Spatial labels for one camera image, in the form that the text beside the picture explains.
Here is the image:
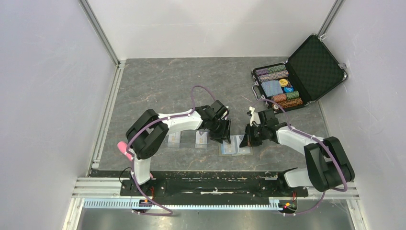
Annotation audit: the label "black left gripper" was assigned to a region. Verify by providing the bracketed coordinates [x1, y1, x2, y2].
[208, 117, 231, 145]

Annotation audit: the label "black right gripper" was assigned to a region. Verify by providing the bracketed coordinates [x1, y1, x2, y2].
[239, 123, 267, 148]

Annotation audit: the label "clear acrylic card box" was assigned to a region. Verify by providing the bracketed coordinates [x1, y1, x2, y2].
[195, 131, 208, 149]
[167, 132, 181, 149]

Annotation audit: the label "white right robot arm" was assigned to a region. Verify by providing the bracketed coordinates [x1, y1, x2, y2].
[239, 107, 355, 196]

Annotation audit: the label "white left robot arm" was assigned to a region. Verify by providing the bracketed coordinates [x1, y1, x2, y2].
[117, 100, 231, 195]

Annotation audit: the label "poker chips in case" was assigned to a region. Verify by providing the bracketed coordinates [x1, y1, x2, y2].
[252, 63, 305, 113]

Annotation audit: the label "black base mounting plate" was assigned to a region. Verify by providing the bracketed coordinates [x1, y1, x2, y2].
[140, 171, 308, 206]

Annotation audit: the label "black poker chip case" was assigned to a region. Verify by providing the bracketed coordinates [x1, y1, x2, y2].
[251, 34, 349, 114]

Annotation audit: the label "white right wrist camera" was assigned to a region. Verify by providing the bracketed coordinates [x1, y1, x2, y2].
[247, 106, 261, 127]

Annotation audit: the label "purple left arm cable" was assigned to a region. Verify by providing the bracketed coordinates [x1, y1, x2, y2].
[125, 85, 217, 217]

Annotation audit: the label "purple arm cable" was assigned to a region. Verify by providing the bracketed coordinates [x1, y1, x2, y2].
[125, 85, 217, 217]
[252, 98, 349, 217]

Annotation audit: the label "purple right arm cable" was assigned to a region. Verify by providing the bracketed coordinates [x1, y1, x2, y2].
[252, 98, 349, 217]

